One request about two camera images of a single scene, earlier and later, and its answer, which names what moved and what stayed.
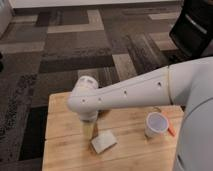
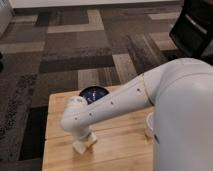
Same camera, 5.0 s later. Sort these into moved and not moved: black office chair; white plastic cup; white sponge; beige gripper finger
Moved: white sponge; beige gripper finger
Not moved: white plastic cup; black office chair
